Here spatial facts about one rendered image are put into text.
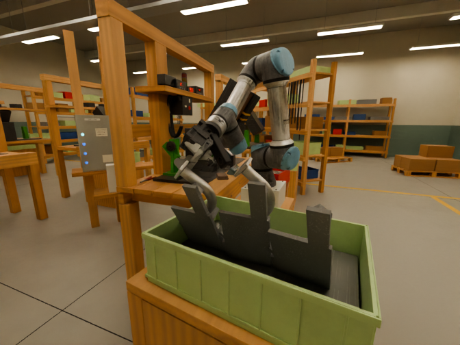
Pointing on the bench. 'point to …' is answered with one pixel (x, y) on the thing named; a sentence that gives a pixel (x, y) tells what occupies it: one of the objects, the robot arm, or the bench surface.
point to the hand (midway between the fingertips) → (186, 172)
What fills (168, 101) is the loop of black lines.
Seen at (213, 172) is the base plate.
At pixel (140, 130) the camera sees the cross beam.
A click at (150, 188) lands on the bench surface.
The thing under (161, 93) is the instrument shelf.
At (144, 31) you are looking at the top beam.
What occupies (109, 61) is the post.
